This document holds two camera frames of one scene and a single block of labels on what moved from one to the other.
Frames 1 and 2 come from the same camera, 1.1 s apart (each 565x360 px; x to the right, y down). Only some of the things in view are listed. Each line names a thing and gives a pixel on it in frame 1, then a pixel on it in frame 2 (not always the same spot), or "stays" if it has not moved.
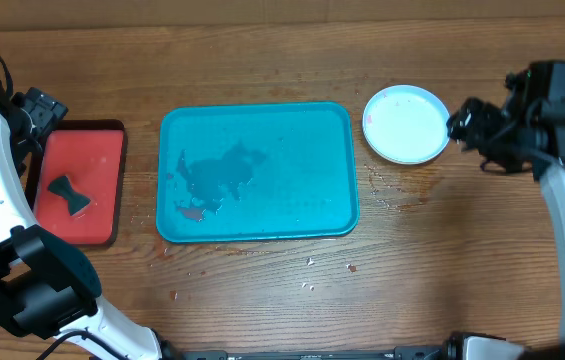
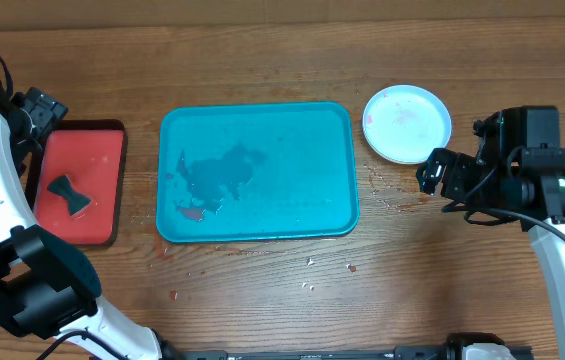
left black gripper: x=47 y=109 stays
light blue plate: x=405 y=123 stays
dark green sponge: x=61 y=186 stays
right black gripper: x=462 y=126 to x=450 y=165
